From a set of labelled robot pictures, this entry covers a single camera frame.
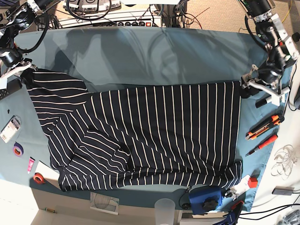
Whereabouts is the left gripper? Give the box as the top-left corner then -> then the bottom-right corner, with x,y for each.
240,64 -> 289,105

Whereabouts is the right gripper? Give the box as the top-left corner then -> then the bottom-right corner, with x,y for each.
0,58 -> 38,90

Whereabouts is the grey flat adapter box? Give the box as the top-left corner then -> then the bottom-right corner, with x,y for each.
272,187 -> 294,196

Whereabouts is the white power strip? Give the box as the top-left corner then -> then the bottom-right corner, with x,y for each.
59,10 -> 163,28

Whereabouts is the orange black utility knife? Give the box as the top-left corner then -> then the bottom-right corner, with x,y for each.
245,114 -> 285,140

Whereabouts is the white paper sheet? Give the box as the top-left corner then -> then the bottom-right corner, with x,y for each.
35,161 -> 60,189

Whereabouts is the navy white striped t-shirt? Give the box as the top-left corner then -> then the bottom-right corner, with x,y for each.
21,69 -> 242,191

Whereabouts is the printed diagram paper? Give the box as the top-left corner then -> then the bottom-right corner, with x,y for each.
90,192 -> 120,215

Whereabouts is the translucent plastic cup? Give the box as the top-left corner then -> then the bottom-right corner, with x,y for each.
154,198 -> 175,225

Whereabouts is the blue red bar clamp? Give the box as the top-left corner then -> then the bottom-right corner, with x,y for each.
214,200 -> 244,225

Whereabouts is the small red cube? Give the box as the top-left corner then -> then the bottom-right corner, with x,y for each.
248,177 -> 258,188

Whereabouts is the orange tape roll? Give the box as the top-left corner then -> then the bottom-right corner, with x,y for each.
33,172 -> 45,185

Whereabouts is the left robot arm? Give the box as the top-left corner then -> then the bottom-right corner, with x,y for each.
239,0 -> 300,107

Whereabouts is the black white marker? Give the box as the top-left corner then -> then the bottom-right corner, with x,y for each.
255,97 -> 271,108

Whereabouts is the orange black screwdriver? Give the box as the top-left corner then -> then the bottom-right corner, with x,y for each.
245,135 -> 278,157

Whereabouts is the purple tape roll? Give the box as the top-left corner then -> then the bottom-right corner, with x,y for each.
13,142 -> 24,157

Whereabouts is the bundle of white zip ties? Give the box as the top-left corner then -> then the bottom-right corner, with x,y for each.
271,145 -> 300,180

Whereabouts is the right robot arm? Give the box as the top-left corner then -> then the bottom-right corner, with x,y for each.
0,0 -> 52,89

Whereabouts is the blue clamp with knob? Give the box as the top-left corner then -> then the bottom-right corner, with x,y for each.
188,186 -> 223,215

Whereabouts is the silver carabiner with cord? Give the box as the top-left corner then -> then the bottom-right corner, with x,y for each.
178,186 -> 192,210

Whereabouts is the black remote control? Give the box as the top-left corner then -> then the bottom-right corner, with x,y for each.
0,79 -> 22,100

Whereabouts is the pink glue tube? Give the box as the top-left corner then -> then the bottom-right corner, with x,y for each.
27,157 -> 35,174

